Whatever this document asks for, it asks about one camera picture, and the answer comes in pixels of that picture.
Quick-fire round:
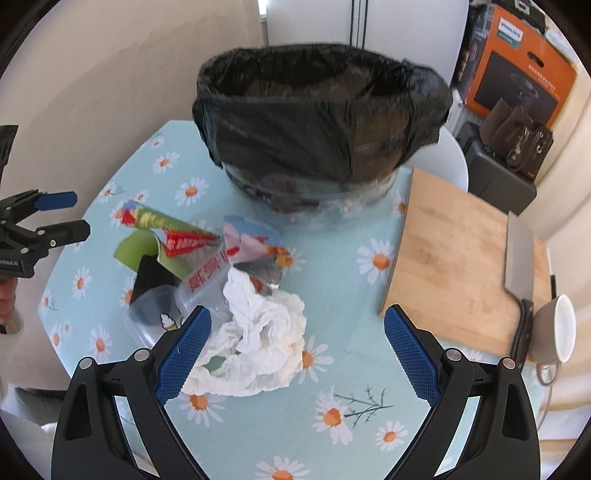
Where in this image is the pink blue wrapper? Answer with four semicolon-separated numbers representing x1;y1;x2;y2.
223;215;295;295

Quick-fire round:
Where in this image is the black trash bag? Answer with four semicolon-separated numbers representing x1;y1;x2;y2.
192;42;453;184

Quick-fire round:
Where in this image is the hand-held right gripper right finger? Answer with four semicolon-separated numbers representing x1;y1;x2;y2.
384;305;541;480

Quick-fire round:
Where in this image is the orange black cardboard box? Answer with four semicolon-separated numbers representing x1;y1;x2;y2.
462;4;579;131

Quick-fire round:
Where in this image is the wooden cutting board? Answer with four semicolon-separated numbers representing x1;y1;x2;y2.
379;167;552;356

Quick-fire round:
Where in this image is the daisy print tablecloth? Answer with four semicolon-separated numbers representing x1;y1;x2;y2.
38;120;555;480

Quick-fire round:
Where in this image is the white cup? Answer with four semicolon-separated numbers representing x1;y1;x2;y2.
525;293;578;387

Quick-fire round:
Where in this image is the white chair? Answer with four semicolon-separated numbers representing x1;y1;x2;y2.
413;124;470;193

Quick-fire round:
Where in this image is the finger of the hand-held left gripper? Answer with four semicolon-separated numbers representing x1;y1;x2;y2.
0;189;77;223
0;219;92;260

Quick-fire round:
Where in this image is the white door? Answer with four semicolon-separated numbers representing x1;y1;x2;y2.
267;0;469;84

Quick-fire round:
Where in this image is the dark storage stool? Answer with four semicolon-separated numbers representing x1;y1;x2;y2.
463;121;539;214

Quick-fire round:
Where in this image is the steel cleaver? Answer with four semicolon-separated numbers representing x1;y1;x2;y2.
502;211;537;366

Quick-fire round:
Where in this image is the brown handbag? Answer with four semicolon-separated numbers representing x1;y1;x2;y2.
480;99;555;182

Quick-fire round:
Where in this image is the clear plastic cup red print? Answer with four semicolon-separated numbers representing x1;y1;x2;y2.
127;247;234;348

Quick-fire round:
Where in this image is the black wrapper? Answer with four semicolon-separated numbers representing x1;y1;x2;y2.
130;253;182;306

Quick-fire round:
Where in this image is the green red snack wrapper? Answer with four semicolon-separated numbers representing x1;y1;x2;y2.
113;199;221;278

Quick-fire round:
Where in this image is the crumpled white tissue paper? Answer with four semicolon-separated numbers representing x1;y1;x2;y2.
182;268;308;398

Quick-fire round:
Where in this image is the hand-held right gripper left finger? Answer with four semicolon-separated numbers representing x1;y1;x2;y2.
51;305;213;480

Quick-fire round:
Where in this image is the clear plastic bin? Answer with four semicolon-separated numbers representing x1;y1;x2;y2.
222;161;400;232

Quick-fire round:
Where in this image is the person's left hand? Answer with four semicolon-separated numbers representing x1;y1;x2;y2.
0;278;19;325

